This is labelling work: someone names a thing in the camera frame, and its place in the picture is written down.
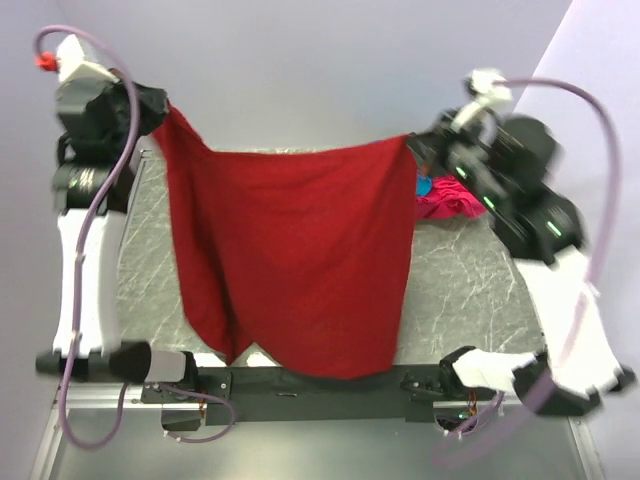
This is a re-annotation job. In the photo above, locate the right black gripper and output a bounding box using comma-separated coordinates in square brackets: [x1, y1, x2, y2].
[404, 105, 507, 210]

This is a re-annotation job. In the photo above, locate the red t-shirt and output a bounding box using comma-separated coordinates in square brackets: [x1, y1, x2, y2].
[153, 108, 416, 379]

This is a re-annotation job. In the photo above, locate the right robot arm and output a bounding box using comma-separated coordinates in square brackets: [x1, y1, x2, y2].
[406, 111, 636, 417]

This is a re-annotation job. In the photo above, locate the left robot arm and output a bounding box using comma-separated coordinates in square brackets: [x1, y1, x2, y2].
[35, 62, 200, 402]

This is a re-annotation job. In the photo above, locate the pink t-shirt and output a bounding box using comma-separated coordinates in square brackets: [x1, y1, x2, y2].
[415, 176, 486, 221]

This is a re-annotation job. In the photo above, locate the blue t-shirt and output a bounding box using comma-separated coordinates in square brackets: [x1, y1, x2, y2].
[415, 174, 432, 198]

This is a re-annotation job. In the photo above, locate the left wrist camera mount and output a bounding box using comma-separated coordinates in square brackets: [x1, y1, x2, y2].
[35, 34, 119, 84]

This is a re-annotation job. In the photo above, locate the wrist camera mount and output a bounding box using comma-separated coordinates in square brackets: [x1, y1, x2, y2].
[35, 34, 119, 84]
[450, 68, 513, 133]

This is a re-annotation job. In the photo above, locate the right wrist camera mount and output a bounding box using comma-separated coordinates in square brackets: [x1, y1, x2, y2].
[450, 68, 513, 133]

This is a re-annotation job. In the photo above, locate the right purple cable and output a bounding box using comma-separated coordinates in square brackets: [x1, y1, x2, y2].
[432, 77, 624, 466]

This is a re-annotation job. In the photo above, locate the purple cable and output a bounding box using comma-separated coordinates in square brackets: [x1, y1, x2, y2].
[432, 77, 624, 466]
[33, 25, 239, 449]

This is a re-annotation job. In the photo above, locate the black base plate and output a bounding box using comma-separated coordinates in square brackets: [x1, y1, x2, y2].
[139, 364, 499, 429]

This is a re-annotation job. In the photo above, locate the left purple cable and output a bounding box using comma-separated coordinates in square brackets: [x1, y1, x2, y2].
[33, 25, 239, 449]

